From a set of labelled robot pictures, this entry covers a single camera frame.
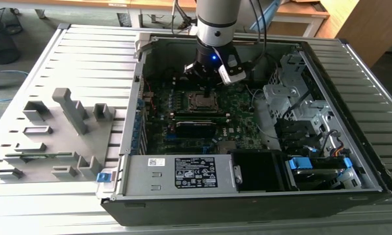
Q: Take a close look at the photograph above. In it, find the silver CPU green edge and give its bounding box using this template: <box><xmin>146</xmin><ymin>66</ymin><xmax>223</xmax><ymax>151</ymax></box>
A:
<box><xmin>196</xmin><ymin>95</ymin><xmax>214</xmax><ymax>107</ymax></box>

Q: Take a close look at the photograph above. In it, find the metal socket cover frame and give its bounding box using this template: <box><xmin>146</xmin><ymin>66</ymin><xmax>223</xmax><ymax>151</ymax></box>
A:
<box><xmin>188</xmin><ymin>91</ymin><xmax>222</xmax><ymax>111</ymax></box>

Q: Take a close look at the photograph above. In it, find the CPU socket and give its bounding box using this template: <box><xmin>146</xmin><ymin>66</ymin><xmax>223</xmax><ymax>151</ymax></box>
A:
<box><xmin>184</xmin><ymin>90</ymin><xmax>226</xmax><ymax>113</ymax></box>

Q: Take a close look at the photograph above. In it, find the grey case release latch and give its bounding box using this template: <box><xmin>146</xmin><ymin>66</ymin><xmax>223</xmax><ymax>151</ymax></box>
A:
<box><xmin>134</xmin><ymin>33</ymin><xmax>160</xmax><ymax>61</ymax></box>

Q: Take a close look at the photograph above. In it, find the green RAM stick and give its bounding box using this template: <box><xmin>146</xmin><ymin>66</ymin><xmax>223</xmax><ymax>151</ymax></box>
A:
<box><xmin>175</xmin><ymin>115</ymin><xmax>227</xmax><ymax>121</ymax></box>
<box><xmin>4</xmin><ymin>152</ymin><xmax>74</xmax><ymax>159</ymax></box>

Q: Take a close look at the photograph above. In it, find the green motherboard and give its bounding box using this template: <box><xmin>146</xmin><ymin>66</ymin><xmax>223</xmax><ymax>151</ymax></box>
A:
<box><xmin>140</xmin><ymin>75</ymin><xmax>282</xmax><ymax>155</ymax></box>

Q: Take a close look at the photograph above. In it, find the black graphics card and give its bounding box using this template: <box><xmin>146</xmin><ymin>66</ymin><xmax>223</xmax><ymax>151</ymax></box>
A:
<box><xmin>175</xmin><ymin>119</ymin><xmax>219</xmax><ymax>139</ymax></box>

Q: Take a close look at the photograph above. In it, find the silver metal drive cage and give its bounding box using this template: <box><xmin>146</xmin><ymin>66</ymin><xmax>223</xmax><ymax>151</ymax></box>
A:
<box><xmin>262</xmin><ymin>52</ymin><xmax>336</xmax><ymax>147</ymax></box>

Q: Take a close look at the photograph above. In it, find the grey chipset heatsink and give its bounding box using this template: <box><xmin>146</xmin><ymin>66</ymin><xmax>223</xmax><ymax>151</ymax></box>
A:
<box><xmin>218</xmin><ymin>141</ymin><xmax>238</xmax><ymax>154</ymax></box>

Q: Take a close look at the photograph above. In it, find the black plastic drive bay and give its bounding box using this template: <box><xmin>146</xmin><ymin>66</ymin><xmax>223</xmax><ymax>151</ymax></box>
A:
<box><xmin>274</xmin><ymin>119</ymin><xmax>322</xmax><ymax>154</ymax></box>

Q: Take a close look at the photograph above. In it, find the long wooden desk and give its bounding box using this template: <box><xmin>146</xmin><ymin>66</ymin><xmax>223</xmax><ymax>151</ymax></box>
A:
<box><xmin>0</xmin><ymin>0</ymin><xmax>134</xmax><ymax>19</ymax></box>

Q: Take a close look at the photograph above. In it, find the grey parts rack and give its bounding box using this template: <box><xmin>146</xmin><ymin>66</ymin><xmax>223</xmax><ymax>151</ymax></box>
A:
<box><xmin>0</xmin><ymin>87</ymin><xmax>119</xmax><ymax>185</ymax></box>

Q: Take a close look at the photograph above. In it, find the grey power supply unit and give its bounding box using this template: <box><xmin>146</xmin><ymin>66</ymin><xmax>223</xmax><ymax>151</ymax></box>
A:
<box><xmin>118</xmin><ymin>154</ymin><xmax>239</xmax><ymax>196</ymax></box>

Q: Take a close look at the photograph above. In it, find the hard disk blue carrier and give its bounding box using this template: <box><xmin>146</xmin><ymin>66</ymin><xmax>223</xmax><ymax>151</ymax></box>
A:
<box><xmin>286</xmin><ymin>156</ymin><xmax>354</xmax><ymax>191</ymax></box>

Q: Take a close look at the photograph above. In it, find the wooden cabinet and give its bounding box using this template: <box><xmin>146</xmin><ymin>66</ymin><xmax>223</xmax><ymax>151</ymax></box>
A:
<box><xmin>315</xmin><ymin>0</ymin><xmax>392</xmax><ymax>68</ymax></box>

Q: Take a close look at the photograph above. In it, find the black open PC case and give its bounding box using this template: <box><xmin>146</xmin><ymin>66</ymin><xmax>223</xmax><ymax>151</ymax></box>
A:
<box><xmin>96</xmin><ymin>31</ymin><xmax>392</xmax><ymax>227</ymax></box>

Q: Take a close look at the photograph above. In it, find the black mesh waste bin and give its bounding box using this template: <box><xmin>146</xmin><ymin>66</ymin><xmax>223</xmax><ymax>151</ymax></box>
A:
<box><xmin>0</xmin><ymin>6</ymin><xmax>24</xmax><ymax>66</ymax></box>

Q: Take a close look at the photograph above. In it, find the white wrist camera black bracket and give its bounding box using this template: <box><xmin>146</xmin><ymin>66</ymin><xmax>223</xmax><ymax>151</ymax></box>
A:
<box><xmin>218</xmin><ymin>54</ymin><xmax>248</xmax><ymax>86</ymax></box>

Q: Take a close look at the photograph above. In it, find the grey wire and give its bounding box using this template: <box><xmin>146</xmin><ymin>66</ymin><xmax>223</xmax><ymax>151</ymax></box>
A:
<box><xmin>247</xmin><ymin>84</ymin><xmax>282</xmax><ymax>145</ymax></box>

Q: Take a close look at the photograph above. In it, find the red black twisted wire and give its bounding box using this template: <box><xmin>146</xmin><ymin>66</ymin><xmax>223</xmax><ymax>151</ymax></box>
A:
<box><xmin>144</xmin><ymin>78</ymin><xmax>158</xmax><ymax>110</ymax></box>

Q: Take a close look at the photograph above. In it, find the thin robot cable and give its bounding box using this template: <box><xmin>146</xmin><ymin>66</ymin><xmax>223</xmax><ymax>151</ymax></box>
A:
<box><xmin>170</xmin><ymin>0</ymin><xmax>199</xmax><ymax>35</ymax></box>

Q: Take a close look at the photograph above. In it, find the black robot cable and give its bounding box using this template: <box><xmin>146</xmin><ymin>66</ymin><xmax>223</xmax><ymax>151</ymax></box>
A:
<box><xmin>248</xmin><ymin>0</ymin><xmax>268</xmax><ymax>71</ymax></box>

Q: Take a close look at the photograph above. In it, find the coloured power cable bundle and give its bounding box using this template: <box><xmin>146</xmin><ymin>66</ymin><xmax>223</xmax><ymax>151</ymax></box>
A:
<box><xmin>320</xmin><ymin>129</ymin><xmax>351</xmax><ymax>159</ymax></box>

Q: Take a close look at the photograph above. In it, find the blue floor cable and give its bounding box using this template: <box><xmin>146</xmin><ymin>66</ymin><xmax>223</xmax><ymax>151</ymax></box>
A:
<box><xmin>0</xmin><ymin>70</ymin><xmax>30</xmax><ymax>102</ymax></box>

